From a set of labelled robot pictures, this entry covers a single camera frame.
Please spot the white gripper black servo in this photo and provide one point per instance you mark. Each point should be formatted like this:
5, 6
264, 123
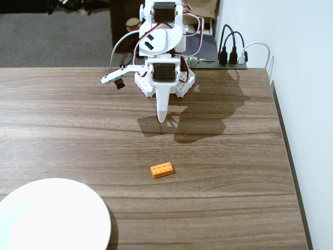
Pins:
163, 72

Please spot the orange lego block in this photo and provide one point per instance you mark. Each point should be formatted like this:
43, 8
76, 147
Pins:
161, 169

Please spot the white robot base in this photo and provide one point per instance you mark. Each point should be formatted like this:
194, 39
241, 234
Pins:
186, 83

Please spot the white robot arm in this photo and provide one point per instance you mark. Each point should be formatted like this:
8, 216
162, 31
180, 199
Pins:
166, 39

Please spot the white round plate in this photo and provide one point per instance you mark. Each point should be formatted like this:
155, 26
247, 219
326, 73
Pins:
52, 216

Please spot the black USB hub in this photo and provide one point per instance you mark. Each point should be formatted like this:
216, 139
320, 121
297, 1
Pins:
208, 65

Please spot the dark mat green print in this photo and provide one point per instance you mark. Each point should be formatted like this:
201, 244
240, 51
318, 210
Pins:
208, 47

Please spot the red and yellow ball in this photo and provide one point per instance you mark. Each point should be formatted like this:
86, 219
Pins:
132, 24

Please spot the black cabinet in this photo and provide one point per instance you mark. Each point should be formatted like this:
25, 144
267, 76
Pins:
118, 20

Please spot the brown cardboard box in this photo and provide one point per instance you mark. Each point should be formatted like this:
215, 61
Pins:
205, 9

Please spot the black chair base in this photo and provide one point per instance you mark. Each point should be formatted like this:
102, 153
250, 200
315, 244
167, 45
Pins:
78, 5

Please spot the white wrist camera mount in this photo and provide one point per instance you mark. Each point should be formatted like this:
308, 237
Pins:
114, 75

